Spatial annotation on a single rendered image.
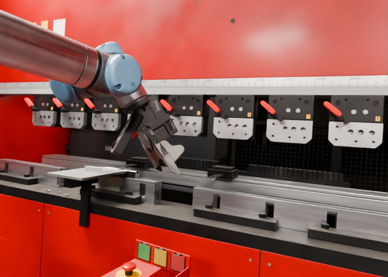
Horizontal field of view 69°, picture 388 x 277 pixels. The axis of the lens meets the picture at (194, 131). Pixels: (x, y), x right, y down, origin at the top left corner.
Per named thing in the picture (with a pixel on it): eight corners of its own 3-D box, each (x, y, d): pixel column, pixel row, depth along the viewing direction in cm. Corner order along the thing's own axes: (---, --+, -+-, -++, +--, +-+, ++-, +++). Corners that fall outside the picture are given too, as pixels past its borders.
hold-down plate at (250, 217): (193, 216, 107) (193, 208, 107) (198, 212, 112) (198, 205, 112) (275, 231, 95) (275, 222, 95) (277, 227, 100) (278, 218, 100)
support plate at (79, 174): (46, 175, 110) (46, 172, 110) (94, 168, 134) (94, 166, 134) (81, 180, 103) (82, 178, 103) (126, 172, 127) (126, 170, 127)
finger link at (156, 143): (168, 150, 65) (146, 125, 69) (162, 153, 65) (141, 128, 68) (168, 160, 69) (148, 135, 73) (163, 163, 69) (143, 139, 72)
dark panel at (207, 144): (68, 163, 210) (72, 104, 210) (71, 163, 212) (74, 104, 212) (213, 183, 165) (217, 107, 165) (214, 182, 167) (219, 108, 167)
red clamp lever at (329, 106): (326, 99, 90) (351, 120, 87) (325, 101, 94) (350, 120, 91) (321, 104, 90) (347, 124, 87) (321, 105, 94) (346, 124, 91)
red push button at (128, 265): (118, 277, 79) (119, 264, 79) (127, 271, 83) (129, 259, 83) (129, 281, 77) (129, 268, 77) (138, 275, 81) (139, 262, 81)
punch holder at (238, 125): (212, 137, 109) (215, 94, 109) (219, 137, 116) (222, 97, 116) (252, 139, 103) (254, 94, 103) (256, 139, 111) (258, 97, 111)
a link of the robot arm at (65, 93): (64, 68, 53) (111, 53, 61) (40, 73, 61) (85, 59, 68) (81, 107, 56) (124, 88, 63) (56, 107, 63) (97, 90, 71)
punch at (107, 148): (103, 150, 133) (104, 130, 133) (106, 150, 135) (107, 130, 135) (120, 152, 130) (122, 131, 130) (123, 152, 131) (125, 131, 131)
